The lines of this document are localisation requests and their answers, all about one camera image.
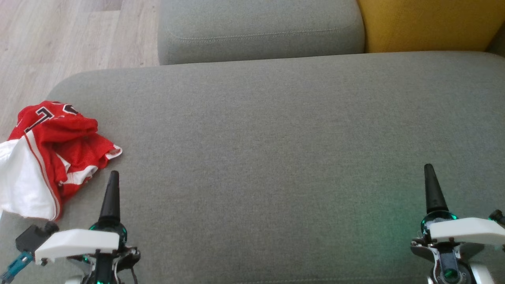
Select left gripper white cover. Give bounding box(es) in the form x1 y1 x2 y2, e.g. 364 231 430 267
35 170 141 284

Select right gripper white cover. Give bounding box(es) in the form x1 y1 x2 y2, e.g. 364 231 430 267
410 164 505 284

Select red mesh shorts white trim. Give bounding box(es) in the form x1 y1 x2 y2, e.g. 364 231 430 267
39 126 123 202

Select red white numbered jersey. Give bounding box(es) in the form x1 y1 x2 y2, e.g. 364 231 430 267
0 101 99 220

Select large grey sofa seat cushion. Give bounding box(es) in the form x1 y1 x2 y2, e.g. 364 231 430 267
0 51 505 284

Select yellow sofa back cushion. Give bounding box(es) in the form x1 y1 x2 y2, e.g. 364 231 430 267
357 0 505 54

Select left cable with teal plug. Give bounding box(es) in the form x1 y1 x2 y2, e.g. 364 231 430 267
0 252 34 283

